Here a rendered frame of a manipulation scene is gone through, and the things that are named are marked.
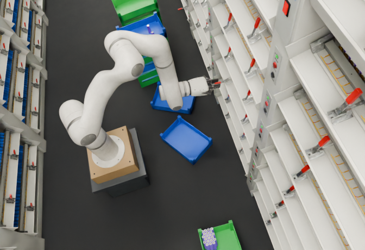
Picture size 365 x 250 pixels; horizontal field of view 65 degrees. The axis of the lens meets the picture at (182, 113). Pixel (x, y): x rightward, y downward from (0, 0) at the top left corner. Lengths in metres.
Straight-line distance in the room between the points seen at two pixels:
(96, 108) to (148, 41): 0.35
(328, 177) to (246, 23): 0.58
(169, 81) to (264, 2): 0.70
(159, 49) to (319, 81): 0.72
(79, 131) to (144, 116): 0.96
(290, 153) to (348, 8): 0.58
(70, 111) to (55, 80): 1.37
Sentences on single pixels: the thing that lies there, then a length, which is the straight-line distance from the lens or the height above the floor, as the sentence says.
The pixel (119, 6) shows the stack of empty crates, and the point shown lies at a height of 0.40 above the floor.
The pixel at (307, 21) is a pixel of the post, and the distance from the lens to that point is 0.68.
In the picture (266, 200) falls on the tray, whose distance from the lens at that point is 1.57.
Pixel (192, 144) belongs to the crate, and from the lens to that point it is 2.00.
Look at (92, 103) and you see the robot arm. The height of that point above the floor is 0.86.
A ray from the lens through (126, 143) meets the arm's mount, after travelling 1.66.
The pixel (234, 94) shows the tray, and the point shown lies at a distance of 1.59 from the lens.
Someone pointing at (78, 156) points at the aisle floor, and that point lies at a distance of 2.21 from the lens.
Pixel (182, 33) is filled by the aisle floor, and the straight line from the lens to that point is 2.64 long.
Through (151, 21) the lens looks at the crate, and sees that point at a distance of 2.18.
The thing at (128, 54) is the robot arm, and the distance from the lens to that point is 1.13.
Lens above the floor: 1.81
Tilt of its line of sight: 58 degrees down
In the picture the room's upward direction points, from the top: 15 degrees counter-clockwise
